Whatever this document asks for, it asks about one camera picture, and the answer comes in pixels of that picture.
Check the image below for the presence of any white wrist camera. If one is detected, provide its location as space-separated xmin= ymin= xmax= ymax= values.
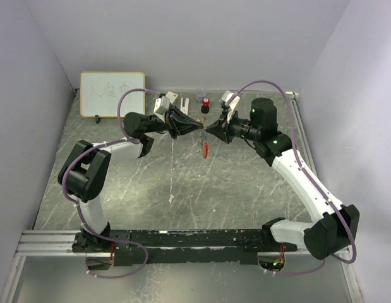
xmin=220 ymin=90 xmax=240 ymax=122
xmin=153 ymin=95 xmax=171 ymax=120

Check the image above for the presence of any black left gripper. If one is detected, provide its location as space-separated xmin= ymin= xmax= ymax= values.
xmin=147 ymin=103 xmax=204 ymax=140

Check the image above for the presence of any white board yellow frame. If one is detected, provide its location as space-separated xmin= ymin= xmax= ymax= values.
xmin=80 ymin=71 xmax=145 ymax=118

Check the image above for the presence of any metal key organizer red handle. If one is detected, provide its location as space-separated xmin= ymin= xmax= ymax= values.
xmin=198 ymin=130 xmax=209 ymax=160

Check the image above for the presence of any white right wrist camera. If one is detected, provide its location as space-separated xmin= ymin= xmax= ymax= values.
xmin=220 ymin=90 xmax=240 ymax=122

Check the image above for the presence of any aluminium rail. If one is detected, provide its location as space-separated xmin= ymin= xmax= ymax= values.
xmin=16 ymin=230 xmax=278 ymax=258
xmin=285 ymin=90 xmax=335 ymax=229

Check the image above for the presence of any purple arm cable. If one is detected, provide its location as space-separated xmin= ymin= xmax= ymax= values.
xmin=226 ymin=80 xmax=357 ymax=276
xmin=63 ymin=88 xmax=166 ymax=279

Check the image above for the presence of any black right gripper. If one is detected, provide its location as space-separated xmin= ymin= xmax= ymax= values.
xmin=206 ymin=107 xmax=260 ymax=144

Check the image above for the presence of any clear plastic cup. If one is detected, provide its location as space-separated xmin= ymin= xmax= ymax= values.
xmin=195 ymin=88 xmax=207 ymax=102

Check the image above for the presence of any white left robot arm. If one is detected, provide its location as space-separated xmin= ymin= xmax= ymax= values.
xmin=58 ymin=105 xmax=203 ymax=252

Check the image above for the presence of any aluminium right side rail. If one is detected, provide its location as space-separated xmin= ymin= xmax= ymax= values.
xmin=285 ymin=90 xmax=335 ymax=229

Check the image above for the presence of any red black stamp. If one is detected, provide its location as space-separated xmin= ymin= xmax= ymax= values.
xmin=201 ymin=97 xmax=210 ymax=114

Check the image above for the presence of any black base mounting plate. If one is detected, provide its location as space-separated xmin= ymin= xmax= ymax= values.
xmin=72 ymin=229 xmax=297 ymax=266

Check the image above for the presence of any aluminium front rail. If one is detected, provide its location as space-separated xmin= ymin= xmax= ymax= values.
xmin=16 ymin=230 xmax=278 ymax=258

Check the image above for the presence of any white stapler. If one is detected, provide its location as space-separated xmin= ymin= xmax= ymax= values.
xmin=180 ymin=97 xmax=189 ymax=115

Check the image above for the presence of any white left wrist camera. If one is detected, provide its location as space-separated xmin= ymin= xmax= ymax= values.
xmin=153 ymin=95 xmax=171 ymax=120

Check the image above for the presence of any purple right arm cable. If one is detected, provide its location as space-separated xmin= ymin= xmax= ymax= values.
xmin=226 ymin=80 xmax=357 ymax=276

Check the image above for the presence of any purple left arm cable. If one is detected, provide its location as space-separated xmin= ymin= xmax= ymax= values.
xmin=63 ymin=88 xmax=166 ymax=279

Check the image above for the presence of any green white staples box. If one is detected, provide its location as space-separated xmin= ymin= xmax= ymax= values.
xmin=160 ymin=91 xmax=178 ymax=104

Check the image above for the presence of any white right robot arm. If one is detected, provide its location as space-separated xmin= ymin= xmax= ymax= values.
xmin=206 ymin=97 xmax=359 ymax=260

